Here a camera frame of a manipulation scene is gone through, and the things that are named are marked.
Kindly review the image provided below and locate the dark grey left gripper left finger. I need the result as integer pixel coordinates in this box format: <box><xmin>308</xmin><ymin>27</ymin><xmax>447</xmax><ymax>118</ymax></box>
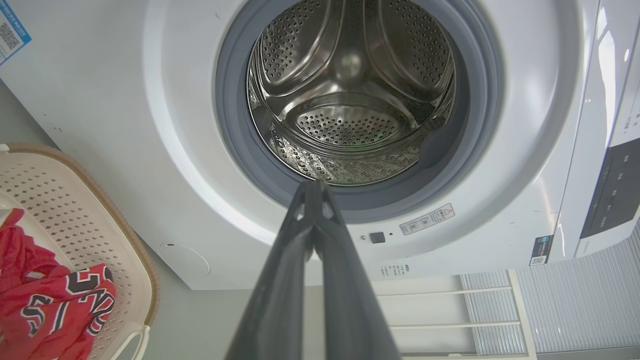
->
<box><xmin>225</xmin><ymin>181</ymin><xmax>317</xmax><ymax>360</ymax></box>

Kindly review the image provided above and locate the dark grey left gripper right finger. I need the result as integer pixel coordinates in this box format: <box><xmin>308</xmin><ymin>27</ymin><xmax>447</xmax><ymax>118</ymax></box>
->
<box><xmin>314</xmin><ymin>181</ymin><xmax>401</xmax><ymax>360</ymax></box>

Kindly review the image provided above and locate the red jersey garment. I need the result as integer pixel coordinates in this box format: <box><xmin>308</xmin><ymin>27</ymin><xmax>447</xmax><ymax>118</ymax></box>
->
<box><xmin>0</xmin><ymin>208</ymin><xmax>117</xmax><ymax>360</ymax></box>

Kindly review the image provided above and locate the stainless steel washing machine drum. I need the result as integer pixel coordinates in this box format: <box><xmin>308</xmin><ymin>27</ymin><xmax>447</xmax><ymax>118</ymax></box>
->
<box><xmin>246</xmin><ymin>0</ymin><xmax>457</xmax><ymax>187</ymax></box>

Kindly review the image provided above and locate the dark sticker with QR code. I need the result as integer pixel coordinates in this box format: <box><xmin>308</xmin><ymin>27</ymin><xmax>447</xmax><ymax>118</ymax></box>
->
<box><xmin>529</xmin><ymin>235</ymin><xmax>554</xmax><ymax>267</ymax></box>

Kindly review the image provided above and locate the cream perforated laundry basket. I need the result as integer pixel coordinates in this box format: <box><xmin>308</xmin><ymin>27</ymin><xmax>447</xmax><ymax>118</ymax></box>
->
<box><xmin>0</xmin><ymin>142</ymin><xmax>160</xmax><ymax>360</ymax></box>

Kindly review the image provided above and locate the small printed text sticker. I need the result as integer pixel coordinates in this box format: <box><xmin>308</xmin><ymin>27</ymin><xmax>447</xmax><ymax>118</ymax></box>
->
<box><xmin>378</xmin><ymin>263</ymin><xmax>413</xmax><ymax>277</ymax></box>

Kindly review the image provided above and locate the round white filter cover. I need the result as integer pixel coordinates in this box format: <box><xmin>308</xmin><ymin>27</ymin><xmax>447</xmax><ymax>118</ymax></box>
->
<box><xmin>158</xmin><ymin>242</ymin><xmax>211</xmax><ymax>277</ymax></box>

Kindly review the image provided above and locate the grey warning label sticker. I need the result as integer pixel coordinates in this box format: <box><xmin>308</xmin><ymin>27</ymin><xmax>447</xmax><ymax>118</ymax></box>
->
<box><xmin>399</xmin><ymin>203</ymin><xmax>456</xmax><ymax>236</ymax></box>

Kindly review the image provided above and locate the white framed rack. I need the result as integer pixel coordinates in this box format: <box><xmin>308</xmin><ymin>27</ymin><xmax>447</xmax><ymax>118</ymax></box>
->
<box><xmin>372</xmin><ymin>269</ymin><xmax>538</xmax><ymax>360</ymax></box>

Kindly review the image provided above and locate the grey rubber door gasket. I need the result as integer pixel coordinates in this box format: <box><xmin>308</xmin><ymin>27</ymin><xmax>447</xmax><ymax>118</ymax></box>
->
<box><xmin>215</xmin><ymin>0</ymin><xmax>503</xmax><ymax>224</ymax></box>

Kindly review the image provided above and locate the white front-load washing machine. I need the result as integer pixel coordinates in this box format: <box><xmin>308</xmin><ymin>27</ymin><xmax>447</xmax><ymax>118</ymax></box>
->
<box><xmin>0</xmin><ymin>0</ymin><xmax>640</xmax><ymax>291</ymax></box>

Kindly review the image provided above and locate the blue energy label sticker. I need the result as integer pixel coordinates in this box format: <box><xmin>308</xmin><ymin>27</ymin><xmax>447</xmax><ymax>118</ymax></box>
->
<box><xmin>0</xmin><ymin>0</ymin><xmax>32</xmax><ymax>67</ymax></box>

